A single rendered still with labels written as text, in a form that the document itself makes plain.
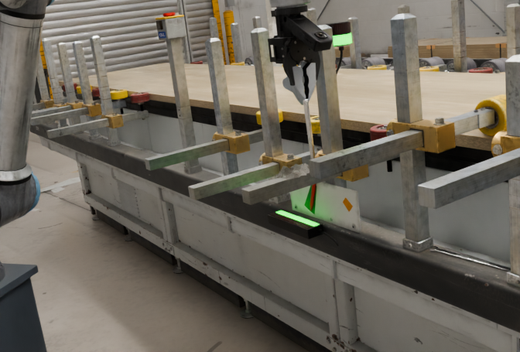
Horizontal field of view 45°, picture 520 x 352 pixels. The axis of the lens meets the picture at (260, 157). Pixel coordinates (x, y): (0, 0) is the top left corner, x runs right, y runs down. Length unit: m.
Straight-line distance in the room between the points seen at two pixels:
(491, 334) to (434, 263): 0.17
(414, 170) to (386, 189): 0.41
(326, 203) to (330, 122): 0.20
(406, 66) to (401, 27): 0.07
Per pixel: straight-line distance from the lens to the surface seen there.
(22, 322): 1.89
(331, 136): 1.46
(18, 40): 1.72
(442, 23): 9.97
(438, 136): 1.22
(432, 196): 0.90
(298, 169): 1.38
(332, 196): 1.50
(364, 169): 1.44
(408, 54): 1.25
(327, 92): 1.44
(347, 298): 2.00
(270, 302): 2.39
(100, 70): 2.77
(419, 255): 1.33
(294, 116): 1.90
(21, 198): 1.90
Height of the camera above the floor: 1.24
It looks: 14 degrees down
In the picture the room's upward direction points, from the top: 7 degrees counter-clockwise
